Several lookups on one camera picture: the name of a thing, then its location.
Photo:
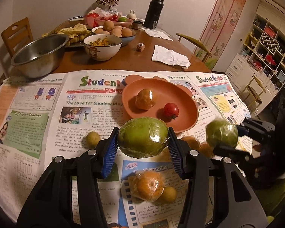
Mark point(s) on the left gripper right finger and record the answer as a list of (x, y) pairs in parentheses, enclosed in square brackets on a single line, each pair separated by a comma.
[(177, 154)]

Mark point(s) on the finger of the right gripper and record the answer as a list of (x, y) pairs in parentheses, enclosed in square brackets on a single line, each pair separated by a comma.
[(233, 154), (243, 130)]

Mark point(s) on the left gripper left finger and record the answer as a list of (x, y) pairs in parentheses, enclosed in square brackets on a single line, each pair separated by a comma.
[(109, 153)]

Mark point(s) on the large green fruit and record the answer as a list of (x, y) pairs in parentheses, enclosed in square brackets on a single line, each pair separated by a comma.
[(143, 137)]

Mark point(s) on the red tomato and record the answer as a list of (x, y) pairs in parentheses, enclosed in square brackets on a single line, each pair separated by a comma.
[(171, 111)]

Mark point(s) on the small orange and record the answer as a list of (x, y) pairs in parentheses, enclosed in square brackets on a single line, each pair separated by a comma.
[(206, 150)]

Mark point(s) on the green sleeve forearm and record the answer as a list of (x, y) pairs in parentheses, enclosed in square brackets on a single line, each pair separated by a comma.
[(274, 200)]

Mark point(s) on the newspaper sheet right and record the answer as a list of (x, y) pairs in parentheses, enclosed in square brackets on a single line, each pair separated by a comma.
[(215, 98)]

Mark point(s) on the newspaper sheet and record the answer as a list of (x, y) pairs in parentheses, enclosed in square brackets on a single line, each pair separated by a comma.
[(52, 116), (215, 98)]

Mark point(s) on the small brown longan front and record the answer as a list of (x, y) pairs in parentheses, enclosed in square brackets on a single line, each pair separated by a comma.
[(168, 196)]

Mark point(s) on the orange plastic plate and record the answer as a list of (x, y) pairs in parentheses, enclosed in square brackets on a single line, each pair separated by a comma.
[(166, 92)]

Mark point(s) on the white shelving unit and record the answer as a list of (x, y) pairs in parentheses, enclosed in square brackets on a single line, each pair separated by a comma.
[(262, 53)]

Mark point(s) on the newspaper sheet left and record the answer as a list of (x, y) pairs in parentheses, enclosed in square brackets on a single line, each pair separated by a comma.
[(52, 116)]

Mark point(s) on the crumpled white tissue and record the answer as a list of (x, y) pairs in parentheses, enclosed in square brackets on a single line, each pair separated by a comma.
[(170, 57)]

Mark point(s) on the white ceramic food bowl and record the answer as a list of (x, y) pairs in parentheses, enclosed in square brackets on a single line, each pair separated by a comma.
[(102, 47)]

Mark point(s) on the small wrapped candy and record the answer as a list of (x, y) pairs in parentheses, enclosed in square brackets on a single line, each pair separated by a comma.
[(140, 47)]

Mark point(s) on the pink cartoon door curtain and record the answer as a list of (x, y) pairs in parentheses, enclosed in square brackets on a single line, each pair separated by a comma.
[(218, 30)]

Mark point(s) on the curved wooden chair right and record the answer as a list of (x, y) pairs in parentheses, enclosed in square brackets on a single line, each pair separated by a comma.
[(197, 43)]

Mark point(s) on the stainless steel bowl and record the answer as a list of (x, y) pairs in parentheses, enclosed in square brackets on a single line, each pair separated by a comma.
[(41, 56)]

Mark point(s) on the blue bowl of eggs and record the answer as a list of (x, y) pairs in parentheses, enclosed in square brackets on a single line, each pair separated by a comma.
[(126, 34)]

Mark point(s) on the white paper sheet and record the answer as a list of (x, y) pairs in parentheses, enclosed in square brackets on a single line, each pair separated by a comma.
[(156, 34)]

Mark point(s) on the plate of fried food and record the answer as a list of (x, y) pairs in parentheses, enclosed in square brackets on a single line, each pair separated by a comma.
[(76, 34)]

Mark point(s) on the small metal cup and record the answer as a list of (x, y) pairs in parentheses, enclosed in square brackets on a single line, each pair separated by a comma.
[(137, 25)]

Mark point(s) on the small clear glass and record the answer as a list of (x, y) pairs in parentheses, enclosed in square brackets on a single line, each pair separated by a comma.
[(155, 24)]

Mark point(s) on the pink fruit tray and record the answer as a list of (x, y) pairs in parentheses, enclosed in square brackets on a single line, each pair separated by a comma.
[(94, 20)]

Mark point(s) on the white rabbit figurine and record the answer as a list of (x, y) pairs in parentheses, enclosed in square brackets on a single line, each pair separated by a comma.
[(131, 15)]

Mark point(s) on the black thermos flask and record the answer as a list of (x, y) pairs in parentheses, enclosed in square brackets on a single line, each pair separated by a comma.
[(153, 13)]

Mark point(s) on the dried flower bouquet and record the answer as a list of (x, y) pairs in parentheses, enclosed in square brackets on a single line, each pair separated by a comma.
[(107, 2)]

